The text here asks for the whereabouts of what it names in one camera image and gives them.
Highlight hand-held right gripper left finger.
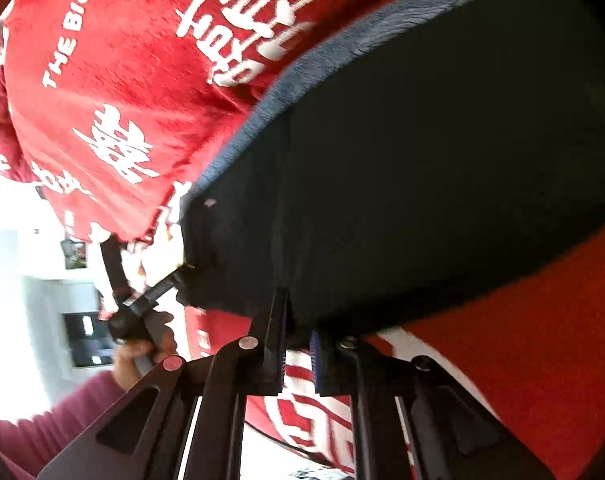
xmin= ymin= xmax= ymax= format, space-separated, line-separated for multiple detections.
xmin=35 ymin=287 xmax=289 ymax=480

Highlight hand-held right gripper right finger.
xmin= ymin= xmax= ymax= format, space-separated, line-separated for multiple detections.
xmin=309 ymin=330 xmax=555 ymax=480

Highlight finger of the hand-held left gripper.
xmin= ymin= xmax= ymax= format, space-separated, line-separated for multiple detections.
xmin=126 ymin=267 xmax=196 ymax=312
xmin=100 ymin=237 xmax=133 ymax=306

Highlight black pants with grey waistband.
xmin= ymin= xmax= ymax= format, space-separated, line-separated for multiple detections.
xmin=180 ymin=0 xmax=605 ymax=336

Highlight person's left forearm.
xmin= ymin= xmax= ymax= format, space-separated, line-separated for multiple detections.
xmin=0 ymin=372 xmax=133 ymax=480

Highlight person's left hand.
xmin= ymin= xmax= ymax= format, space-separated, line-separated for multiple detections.
xmin=112 ymin=310 xmax=179 ymax=392

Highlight small framed picture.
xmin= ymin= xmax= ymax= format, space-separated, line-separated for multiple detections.
xmin=60 ymin=239 xmax=89 ymax=272

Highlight black screen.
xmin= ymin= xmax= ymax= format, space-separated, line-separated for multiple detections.
xmin=61 ymin=311 xmax=117 ymax=369

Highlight red printed blanket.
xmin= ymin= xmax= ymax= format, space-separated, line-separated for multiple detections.
xmin=0 ymin=0 xmax=605 ymax=480

